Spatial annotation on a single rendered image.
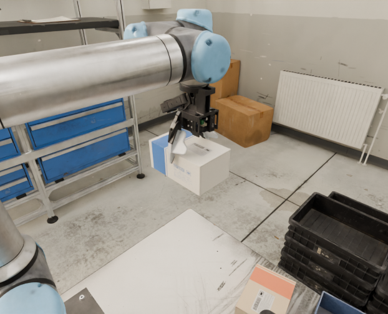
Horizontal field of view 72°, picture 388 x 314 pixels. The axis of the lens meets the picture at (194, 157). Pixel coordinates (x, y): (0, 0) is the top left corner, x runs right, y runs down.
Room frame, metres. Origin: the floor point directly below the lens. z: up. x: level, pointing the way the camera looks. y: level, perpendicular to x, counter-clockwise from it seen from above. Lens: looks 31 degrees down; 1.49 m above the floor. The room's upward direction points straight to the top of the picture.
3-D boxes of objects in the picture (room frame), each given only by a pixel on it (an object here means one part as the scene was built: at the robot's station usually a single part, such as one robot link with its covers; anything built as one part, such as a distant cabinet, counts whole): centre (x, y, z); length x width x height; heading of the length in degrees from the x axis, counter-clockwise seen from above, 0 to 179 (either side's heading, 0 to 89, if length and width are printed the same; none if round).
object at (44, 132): (1.82, 0.82, 0.60); 0.72 x 0.03 x 0.56; 135
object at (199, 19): (0.63, 0.00, 1.41); 0.09 x 0.08 x 0.11; 129
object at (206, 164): (0.65, 0.02, 1.10); 0.20 x 0.12 x 0.09; 45
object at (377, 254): (0.90, -0.69, 0.37); 0.40 x 0.30 x 0.45; 45
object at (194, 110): (0.63, -0.01, 1.25); 0.09 x 0.08 x 0.12; 45
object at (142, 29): (0.56, 0.07, 1.41); 0.11 x 0.11 x 0.08; 39
